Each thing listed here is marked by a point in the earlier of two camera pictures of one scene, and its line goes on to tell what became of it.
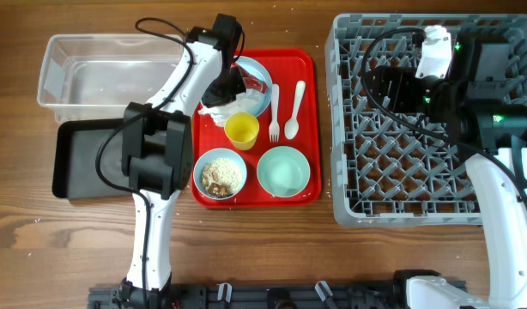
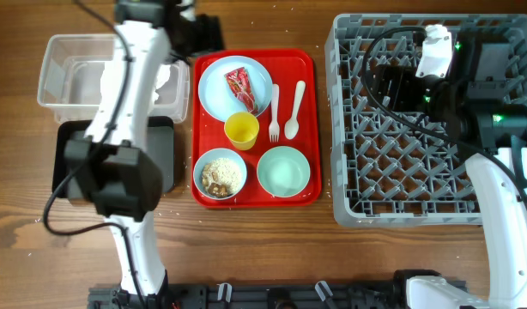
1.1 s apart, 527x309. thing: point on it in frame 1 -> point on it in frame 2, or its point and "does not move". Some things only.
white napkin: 251,101 -> 112,78
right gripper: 387,78 does not move
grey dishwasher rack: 389,172 does not move
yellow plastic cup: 241,128 does not move
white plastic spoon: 292,127 does not move
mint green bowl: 283,172 does not move
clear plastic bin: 87,76 does not move
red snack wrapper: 251,81 -> 239,83
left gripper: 211,98 -> 203,35
